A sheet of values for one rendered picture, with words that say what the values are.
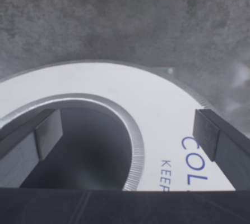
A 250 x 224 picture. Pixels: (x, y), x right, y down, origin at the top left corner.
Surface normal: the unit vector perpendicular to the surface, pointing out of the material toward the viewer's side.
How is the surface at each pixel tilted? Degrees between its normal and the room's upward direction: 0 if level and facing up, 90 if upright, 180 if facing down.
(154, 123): 90
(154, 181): 90
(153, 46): 0
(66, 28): 0
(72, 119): 9
